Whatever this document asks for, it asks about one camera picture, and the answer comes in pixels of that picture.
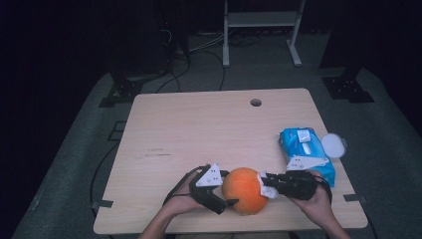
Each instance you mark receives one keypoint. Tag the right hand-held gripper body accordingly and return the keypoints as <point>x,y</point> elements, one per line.
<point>298,186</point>

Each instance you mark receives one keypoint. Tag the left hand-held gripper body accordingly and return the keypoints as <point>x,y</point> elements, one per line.
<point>205,192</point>

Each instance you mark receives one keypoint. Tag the white wet wipe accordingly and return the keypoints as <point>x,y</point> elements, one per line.
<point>267,193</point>

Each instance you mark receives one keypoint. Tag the orange plush toy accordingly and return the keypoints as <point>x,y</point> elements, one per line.
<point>244,191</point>

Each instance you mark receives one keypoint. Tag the blue wet wipe pack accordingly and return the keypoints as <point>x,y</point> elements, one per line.
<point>288,141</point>

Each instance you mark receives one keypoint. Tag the person's left hand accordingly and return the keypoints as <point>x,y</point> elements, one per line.
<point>182,200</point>

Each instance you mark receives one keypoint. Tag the person's right hand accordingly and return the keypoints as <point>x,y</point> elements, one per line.
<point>318,207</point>

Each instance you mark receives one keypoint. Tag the white oval plastic lid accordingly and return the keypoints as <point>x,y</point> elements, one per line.
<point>333,145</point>

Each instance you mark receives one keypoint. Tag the black tape strip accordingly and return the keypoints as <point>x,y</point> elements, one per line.
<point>354,197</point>
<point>103,203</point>

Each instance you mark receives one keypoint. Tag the grey table grommet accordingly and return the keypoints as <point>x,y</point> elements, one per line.
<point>255,102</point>

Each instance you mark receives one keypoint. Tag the black stand base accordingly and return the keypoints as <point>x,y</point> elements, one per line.
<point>124,89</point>
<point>345,88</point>

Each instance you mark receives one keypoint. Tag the white metal stand frame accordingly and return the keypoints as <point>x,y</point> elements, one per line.
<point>262,19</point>

